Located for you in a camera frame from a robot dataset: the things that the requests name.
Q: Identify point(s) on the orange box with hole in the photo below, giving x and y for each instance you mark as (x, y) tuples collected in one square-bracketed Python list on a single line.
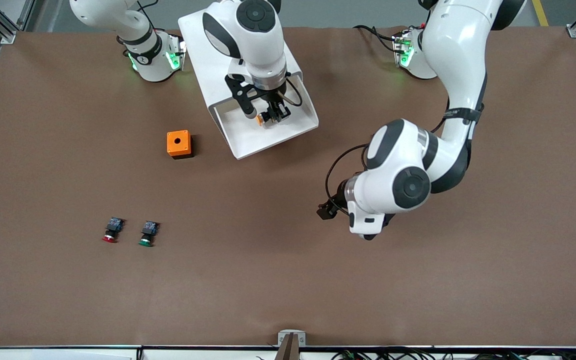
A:
[(178, 142)]

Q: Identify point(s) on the yellow push button switch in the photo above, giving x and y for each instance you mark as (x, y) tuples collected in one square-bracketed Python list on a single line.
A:
[(261, 120)]

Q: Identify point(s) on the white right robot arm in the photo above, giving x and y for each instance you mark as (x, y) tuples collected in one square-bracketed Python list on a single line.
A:
[(263, 45)]

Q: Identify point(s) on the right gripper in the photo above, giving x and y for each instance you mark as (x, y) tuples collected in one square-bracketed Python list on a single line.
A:
[(274, 103)]

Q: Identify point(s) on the green push button switch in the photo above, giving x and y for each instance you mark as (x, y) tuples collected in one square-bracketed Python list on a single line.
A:
[(147, 235)]

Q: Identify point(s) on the brown table cover sheet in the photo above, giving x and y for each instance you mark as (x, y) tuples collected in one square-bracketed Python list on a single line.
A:
[(288, 260)]

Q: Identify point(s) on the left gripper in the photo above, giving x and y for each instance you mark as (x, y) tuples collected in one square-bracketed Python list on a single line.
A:
[(339, 198)]

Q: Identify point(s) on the red push button switch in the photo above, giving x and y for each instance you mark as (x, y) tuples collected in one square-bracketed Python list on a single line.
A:
[(112, 231)]

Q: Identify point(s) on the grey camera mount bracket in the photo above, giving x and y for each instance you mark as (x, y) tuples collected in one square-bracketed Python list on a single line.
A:
[(283, 337)]

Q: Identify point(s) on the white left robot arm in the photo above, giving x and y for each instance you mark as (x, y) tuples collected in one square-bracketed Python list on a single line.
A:
[(458, 50)]

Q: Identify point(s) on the white table edge rail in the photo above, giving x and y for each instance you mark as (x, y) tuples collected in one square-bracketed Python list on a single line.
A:
[(193, 354)]

